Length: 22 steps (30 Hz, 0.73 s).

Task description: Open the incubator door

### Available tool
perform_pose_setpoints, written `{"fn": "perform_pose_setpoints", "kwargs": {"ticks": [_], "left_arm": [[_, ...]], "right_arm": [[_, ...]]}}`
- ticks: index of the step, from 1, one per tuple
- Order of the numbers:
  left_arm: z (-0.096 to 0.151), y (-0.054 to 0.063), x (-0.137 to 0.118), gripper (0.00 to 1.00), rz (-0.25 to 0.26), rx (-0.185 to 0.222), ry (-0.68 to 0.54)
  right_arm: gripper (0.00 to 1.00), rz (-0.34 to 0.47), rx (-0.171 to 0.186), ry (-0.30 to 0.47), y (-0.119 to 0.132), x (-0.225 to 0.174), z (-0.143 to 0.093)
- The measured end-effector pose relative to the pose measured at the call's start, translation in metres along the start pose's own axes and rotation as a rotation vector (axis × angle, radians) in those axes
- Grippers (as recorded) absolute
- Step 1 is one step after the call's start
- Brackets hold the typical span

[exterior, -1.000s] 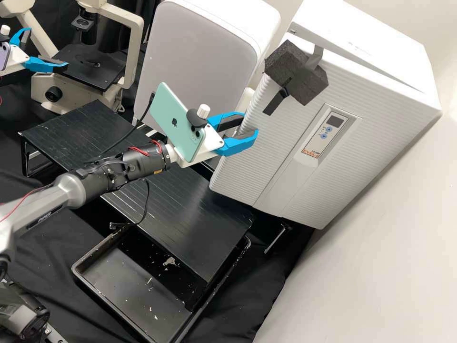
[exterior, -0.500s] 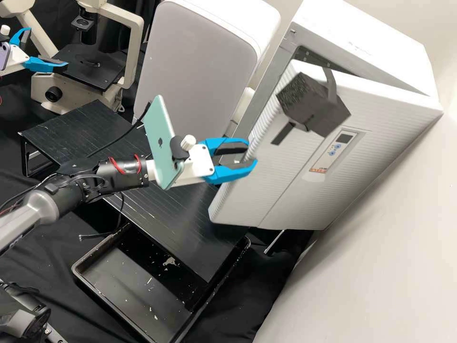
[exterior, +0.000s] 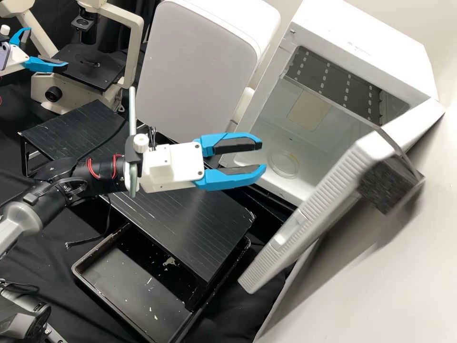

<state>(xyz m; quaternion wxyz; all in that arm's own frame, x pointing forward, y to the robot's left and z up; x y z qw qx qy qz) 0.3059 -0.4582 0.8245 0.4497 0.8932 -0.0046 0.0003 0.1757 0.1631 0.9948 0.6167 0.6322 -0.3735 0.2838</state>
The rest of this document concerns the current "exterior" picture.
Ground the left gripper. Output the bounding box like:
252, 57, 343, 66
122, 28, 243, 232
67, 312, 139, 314
0, 28, 69, 76

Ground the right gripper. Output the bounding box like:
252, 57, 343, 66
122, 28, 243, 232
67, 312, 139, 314
139, 132, 267, 194

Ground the incubator door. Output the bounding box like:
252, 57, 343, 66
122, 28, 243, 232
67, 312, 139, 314
237, 128, 426, 294

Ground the white incubator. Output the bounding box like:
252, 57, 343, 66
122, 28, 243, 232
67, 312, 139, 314
246, 0, 447, 212

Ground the cream microscope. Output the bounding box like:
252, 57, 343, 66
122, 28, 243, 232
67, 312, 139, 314
0, 0, 145, 112

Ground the petri dish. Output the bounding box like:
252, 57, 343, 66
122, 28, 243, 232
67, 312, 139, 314
268, 150, 300, 178

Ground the black platform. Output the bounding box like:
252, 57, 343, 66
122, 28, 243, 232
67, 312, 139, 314
107, 180, 257, 286
18, 99, 135, 178

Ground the white box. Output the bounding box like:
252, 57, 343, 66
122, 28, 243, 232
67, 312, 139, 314
135, 0, 283, 143

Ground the black tray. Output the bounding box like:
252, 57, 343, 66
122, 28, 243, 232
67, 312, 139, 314
70, 223, 252, 343

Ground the left wrist camera phone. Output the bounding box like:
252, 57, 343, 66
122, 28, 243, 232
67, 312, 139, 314
0, 23, 11, 71

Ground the wrist camera phone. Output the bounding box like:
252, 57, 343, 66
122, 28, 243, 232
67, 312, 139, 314
0, 23, 11, 71
124, 85, 149, 198

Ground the right wrist camera phone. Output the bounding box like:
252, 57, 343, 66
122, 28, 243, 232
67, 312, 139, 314
124, 85, 149, 198

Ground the black cable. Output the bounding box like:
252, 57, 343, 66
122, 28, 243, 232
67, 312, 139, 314
65, 194, 110, 248
76, 121, 128, 161

